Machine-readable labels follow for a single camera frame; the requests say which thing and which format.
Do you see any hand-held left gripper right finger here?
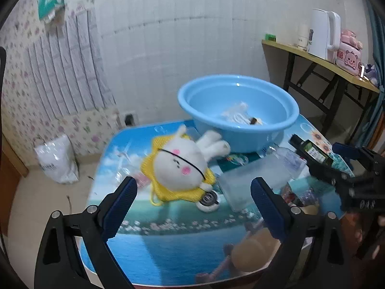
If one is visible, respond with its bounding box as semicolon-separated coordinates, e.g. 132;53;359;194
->
250;177;358;289

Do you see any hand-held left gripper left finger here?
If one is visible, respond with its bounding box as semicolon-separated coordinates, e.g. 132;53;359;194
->
34;176;138;289

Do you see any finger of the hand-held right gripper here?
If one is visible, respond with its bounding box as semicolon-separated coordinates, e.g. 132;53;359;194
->
307;161;361;189
332;142;385;177

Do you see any small printed snack packet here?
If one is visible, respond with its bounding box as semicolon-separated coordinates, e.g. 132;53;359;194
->
132;173;151;189

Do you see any dark green bottle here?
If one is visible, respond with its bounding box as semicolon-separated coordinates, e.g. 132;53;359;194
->
289;134;334;167

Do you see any clear plastic container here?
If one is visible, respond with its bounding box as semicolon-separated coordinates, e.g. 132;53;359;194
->
218;157;297;213

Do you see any clear plastic bottle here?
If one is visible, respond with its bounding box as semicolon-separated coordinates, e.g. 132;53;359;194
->
266;146;307;178

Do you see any white plush toy yellow net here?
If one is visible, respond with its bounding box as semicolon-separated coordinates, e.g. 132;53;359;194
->
141;135;217;207

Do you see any white plush rabbit toy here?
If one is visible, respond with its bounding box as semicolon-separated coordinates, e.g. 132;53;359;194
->
153;125;231;191

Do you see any blue plastic basin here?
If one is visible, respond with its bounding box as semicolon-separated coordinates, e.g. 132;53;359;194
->
177;74;300;153

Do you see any sea print desktop table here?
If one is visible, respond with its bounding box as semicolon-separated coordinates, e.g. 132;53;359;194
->
80;114;355;286

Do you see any round white black disc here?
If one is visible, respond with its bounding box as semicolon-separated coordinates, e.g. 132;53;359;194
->
197;190;221;214

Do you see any white plastic floor bag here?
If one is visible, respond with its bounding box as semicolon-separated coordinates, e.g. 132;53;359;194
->
34;134;79;185

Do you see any small purple toy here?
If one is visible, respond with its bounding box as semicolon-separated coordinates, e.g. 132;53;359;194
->
365;65;379;86

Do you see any pink bear appliance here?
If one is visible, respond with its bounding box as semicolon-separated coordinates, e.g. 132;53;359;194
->
335;29;364;70

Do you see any white plastic bag in basin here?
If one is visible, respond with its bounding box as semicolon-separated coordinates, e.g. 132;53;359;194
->
221;102;250;124

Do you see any wooden folding side table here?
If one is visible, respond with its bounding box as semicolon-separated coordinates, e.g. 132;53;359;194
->
262;39;381;145

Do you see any teal curtain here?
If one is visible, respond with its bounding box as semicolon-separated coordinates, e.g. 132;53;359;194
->
365;0;385;148

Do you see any white electric kettle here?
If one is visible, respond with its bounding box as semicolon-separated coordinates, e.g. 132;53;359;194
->
307;8;341;61

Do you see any white cup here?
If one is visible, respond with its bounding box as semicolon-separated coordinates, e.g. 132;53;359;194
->
297;24;310;50

